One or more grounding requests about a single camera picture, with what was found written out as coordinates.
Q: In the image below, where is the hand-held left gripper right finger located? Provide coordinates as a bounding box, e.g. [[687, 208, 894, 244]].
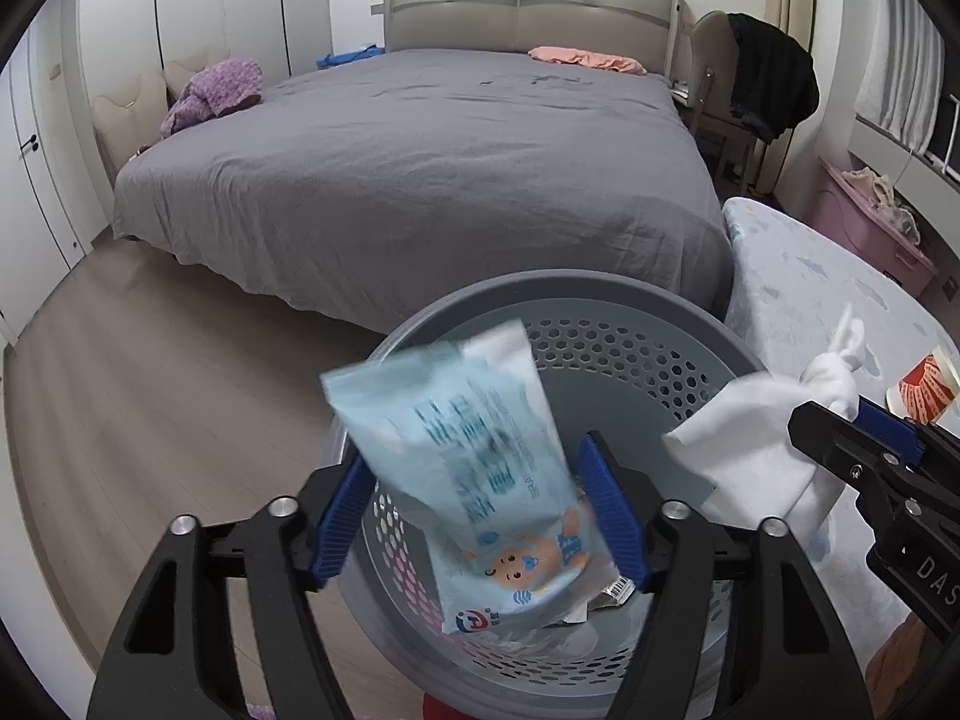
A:
[[574, 431, 875, 720]]

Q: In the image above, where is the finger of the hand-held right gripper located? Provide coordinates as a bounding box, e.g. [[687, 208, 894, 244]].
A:
[[859, 399, 960, 500], [787, 401, 931, 522]]

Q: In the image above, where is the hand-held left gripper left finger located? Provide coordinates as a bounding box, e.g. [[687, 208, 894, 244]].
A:
[[86, 456, 374, 720]]

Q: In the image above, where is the white tissue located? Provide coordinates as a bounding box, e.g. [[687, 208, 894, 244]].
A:
[[660, 304, 867, 541]]

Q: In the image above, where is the blue wet wipes pack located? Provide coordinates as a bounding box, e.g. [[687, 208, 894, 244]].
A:
[[321, 317, 623, 635]]

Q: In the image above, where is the grey-blue perforated plastic basket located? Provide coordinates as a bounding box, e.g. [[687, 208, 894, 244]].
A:
[[319, 268, 770, 720]]

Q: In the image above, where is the person's right forearm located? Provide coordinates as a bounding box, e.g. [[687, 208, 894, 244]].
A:
[[866, 611, 957, 720]]

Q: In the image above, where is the red paper cup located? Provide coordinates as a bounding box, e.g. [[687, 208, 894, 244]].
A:
[[885, 345, 960, 425]]

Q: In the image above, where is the white barcode wrapper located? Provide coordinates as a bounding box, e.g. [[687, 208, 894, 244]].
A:
[[592, 576, 638, 610]]

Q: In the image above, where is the pale blue printed mat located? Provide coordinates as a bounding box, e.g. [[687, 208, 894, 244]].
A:
[[721, 196, 960, 691]]

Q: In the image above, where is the pink storage box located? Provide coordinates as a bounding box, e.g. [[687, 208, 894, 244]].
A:
[[817, 157, 938, 293]]

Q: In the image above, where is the red item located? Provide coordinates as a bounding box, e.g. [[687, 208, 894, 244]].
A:
[[421, 694, 481, 720]]

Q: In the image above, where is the beige cloth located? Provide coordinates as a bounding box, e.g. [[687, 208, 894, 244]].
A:
[[840, 169, 923, 241]]

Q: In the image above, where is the grey window ledge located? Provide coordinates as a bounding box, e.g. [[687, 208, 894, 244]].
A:
[[851, 112, 960, 196]]

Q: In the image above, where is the black jacket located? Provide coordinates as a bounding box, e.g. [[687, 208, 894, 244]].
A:
[[726, 13, 820, 143]]

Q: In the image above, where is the grey bed sheet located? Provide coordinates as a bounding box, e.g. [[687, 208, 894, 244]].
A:
[[111, 47, 736, 338]]

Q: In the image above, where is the white sheer curtain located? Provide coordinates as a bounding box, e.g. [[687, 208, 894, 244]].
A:
[[855, 0, 953, 155]]

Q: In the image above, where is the beige high-back chair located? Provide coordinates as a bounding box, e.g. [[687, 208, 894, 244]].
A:
[[690, 11, 758, 181]]

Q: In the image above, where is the white door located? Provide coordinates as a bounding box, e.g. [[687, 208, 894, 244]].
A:
[[0, 45, 110, 346]]

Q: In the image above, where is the purple knitted blanket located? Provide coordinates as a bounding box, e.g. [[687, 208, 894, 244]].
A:
[[160, 56, 263, 137]]

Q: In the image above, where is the pink cloth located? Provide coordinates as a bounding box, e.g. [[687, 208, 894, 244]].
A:
[[527, 45, 647, 76]]

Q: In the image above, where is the cream upholstered chair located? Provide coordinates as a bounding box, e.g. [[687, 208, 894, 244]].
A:
[[91, 75, 170, 188]]

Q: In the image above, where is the beige upholstered bed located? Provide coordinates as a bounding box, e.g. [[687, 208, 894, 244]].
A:
[[111, 0, 736, 338]]

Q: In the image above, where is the white wardrobe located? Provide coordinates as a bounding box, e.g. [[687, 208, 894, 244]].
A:
[[150, 0, 335, 91]]

